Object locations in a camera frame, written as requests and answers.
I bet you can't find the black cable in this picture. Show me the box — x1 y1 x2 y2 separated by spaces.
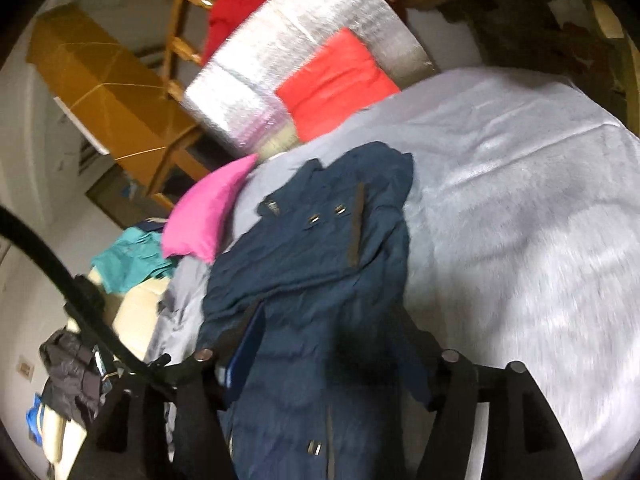
0 206 171 386

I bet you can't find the navy padded jacket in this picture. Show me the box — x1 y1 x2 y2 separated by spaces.
197 141 436 480

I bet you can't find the cream leather sofa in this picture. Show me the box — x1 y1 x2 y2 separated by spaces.
42 270 173 466

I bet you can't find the silver foil insulation mat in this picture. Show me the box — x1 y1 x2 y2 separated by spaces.
181 0 435 157

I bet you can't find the red blanket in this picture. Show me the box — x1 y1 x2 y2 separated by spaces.
200 0 311 63

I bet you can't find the pink pillow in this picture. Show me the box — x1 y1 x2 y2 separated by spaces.
161 154 258 263

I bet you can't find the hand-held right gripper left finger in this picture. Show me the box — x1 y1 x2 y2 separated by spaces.
67 305 266 480

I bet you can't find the golden wooden column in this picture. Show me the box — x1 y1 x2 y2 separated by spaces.
26 4 211 211

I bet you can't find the teal garment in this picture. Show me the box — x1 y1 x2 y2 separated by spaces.
91 226 176 295

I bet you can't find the black garment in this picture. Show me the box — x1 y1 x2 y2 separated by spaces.
39 329 108 423

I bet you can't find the wooden stair railing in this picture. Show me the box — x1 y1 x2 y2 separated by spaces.
160 0 216 101

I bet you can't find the red cushion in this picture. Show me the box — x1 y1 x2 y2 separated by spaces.
275 27 401 142

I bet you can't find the grey bed sheet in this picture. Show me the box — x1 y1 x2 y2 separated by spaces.
145 67 640 480

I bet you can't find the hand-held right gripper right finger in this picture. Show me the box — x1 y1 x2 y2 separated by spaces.
400 307 583 480

